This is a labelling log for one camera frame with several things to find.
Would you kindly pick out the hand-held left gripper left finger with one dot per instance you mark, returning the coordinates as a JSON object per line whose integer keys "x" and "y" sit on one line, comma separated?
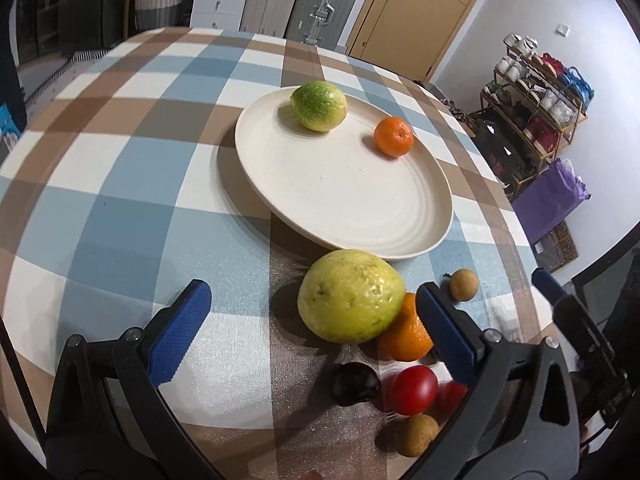
{"x": 180, "y": 330}

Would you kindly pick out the cream round plate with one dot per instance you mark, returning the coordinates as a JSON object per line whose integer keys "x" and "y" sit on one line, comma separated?
{"x": 340, "y": 195}

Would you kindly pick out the large orange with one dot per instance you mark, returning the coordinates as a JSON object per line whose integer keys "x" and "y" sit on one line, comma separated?
{"x": 406, "y": 341}

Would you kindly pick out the striped laundry basket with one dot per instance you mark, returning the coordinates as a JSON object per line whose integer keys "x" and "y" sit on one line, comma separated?
{"x": 160, "y": 10}

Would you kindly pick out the silver suitcase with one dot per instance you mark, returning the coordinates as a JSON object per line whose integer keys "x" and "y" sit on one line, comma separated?
{"x": 325, "y": 5}

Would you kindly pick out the green yellow lemon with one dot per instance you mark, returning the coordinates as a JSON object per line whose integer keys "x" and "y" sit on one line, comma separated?
{"x": 320, "y": 107}

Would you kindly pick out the small orange mandarin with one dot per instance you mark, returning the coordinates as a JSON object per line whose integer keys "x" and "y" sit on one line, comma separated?
{"x": 394, "y": 137}

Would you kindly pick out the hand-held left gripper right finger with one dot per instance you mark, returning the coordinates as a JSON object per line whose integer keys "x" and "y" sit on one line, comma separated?
{"x": 445, "y": 325}

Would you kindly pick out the white light switch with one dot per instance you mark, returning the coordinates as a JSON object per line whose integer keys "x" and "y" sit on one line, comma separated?
{"x": 563, "y": 30}

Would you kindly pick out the wooden door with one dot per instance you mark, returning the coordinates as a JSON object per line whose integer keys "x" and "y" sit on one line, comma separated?
{"x": 415, "y": 15}

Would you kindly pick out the brown longan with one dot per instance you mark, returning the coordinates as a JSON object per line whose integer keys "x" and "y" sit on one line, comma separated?
{"x": 414, "y": 435}
{"x": 463, "y": 285}

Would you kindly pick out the dark purple plum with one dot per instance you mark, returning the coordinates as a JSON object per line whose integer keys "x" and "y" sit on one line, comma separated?
{"x": 354, "y": 384}

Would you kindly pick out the checked tablecloth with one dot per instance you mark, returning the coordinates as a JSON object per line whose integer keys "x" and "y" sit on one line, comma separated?
{"x": 125, "y": 210}

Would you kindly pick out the wooden shoe rack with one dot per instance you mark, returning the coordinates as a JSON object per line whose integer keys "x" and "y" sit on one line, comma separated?
{"x": 540, "y": 110}

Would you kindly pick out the shoes on floor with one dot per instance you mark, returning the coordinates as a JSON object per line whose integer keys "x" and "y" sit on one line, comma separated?
{"x": 457, "y": 112}

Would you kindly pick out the red tomato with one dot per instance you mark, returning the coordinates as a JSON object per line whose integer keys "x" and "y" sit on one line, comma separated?
{"x": 450, "y": 399}
{"x": 412, "y": 390}

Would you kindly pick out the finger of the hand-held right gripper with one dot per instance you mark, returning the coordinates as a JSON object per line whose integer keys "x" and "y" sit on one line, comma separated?
{"x": 546, "y": 281}

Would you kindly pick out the black fridge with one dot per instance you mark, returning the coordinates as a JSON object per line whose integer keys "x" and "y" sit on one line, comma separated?
{"x": 80, "y": 15}

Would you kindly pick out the yellow green guava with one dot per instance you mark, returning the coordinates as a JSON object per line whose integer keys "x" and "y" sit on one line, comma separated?
{"x": 350, "y": 297}

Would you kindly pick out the purple bag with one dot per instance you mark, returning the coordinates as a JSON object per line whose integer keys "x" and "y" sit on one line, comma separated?
{"x": 550, "y": 200}

